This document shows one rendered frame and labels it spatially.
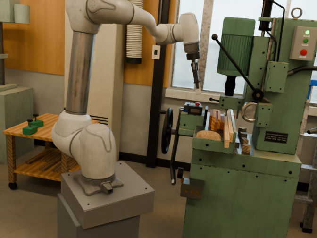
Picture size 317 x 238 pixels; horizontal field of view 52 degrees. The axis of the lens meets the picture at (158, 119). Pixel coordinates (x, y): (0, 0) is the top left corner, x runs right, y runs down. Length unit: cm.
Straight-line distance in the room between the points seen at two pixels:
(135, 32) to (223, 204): 187
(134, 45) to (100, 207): 203
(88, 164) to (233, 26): 103
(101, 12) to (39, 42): 246
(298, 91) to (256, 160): 43
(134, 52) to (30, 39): 124
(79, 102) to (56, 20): 221
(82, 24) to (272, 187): 127
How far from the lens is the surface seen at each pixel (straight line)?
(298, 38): 178
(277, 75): 175
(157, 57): 317
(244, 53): 184
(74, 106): 154
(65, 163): 269
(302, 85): 187
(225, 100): 191
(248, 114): 183
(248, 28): 184
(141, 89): 336
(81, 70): 152
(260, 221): 198
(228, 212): 194
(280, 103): 186
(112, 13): 138
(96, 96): 321
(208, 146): 165
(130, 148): 356
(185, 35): 179
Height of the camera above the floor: 140
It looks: 15 degrees down
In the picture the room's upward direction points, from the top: 5 degrees clockwise
